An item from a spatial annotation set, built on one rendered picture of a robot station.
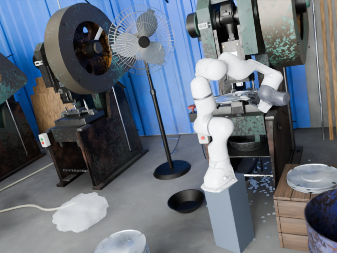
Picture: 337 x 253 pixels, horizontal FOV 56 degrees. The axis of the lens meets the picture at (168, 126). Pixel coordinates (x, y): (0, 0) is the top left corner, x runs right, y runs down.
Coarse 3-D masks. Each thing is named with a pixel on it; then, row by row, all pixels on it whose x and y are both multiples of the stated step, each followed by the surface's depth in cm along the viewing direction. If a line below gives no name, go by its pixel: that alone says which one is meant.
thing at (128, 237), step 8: (120, 232) 185; (128, 232) 183; (136, 232) 182; (104, 240) 181; (112, 240) 180; (120, 240) 177; (128, 240) 175; (136, 240) 175; (144, 240) 173; (96, 248) 176; (104, 248) 174; (112, 248) 172; (120, 248) 170; (128, 248) 169; (136, 248) 168
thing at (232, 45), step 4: (236, 36) 236; (228, 40) 232; (232, 40) 230; (236, 40) 226; (224, 44) 230; (228, 44) 229; (232, 44) 228; (236, 44) 227; (224, 48) 231; (228, 48) 230; (232, 48) 229; (236, 48) 228; (232, 52) 230; (236, 52) 229; (240, 52) 227; (240, 56) 228; (228, 76) 235
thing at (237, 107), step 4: (240, 100) 219; (244, 100) 234; (232, 104) 234; (236, 104) 233; (240, 104) 232; (244, 104) 233; (232, 108) 235; (236, 108) 234; (240, 108) 233; (244, 108) 233; (232, 112) 237; (236, 112) 235; (240, 112) 234; (244, 112) 233
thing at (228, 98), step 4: (236, 92) 240; (240, 92) 236; (244, 92) 232; (252, 92) 225; (220, 96) 239; (224, 96) 237; (228, 96) 230; (232, 96) 226; (236, 96) 223; (220, 100) 227; (224, 100) 223; (228, 100) 220; (232, 100) 217; (236, 100) 213
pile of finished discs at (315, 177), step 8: (296, 168) 195; (304, 168) 193; (312, 168) 191; (320, 168) 189; (328, 168) 187; (288, 176) 188; (296, 176) 186; (304, 176) 183; (312, 176) 181; (320, 176) 180; (328, 176) 179; (336, 176) 177; (288, 184) 184; (296, 184) 178; (304, 184) 177; (312, 184) 175; (320, 184) 173; (328, 184) 171; (336, 184) 170; (304, 192) 174; (320, 192) 170
